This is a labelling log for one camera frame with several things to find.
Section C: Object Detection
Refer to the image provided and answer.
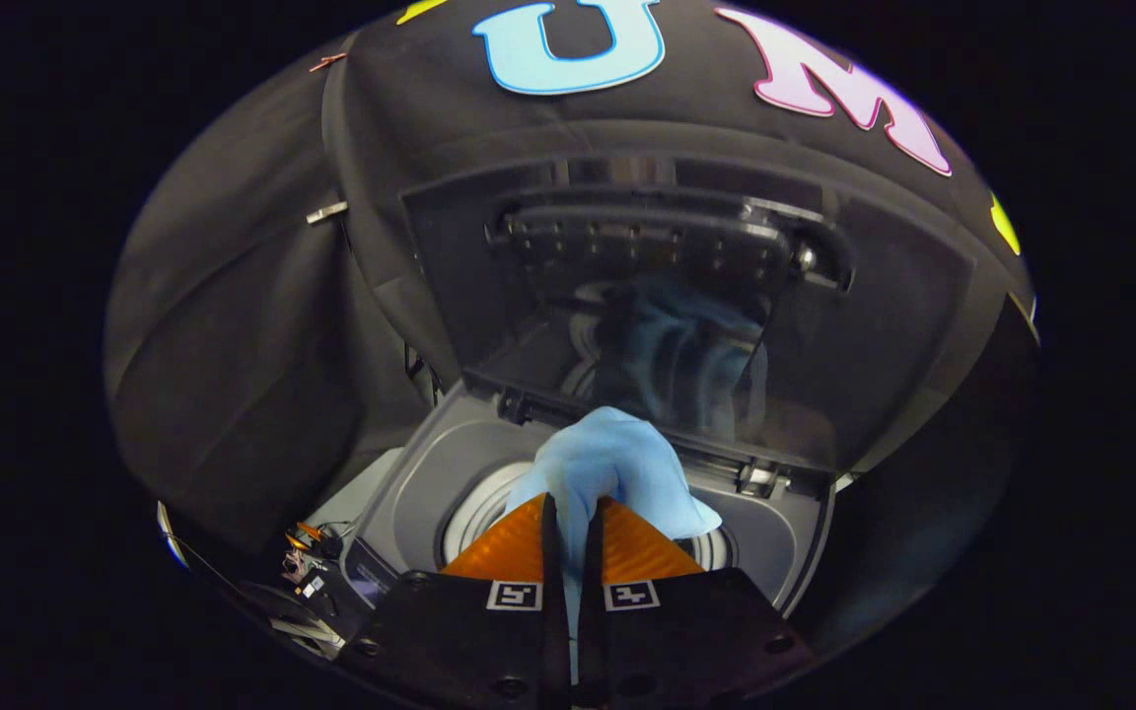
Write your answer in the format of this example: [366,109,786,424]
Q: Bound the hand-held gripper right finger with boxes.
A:
[576,495,817,710]

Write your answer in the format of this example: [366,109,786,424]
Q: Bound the black backdrop cloth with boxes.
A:
[103,0,1040,652]

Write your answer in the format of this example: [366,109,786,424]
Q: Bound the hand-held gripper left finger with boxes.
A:
[334,492,572,709]

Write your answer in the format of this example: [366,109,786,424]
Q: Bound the dark glass washing machine lid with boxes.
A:
[400,148,978,474]

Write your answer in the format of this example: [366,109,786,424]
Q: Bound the light blue button shirt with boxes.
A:
[504,406,724,681]

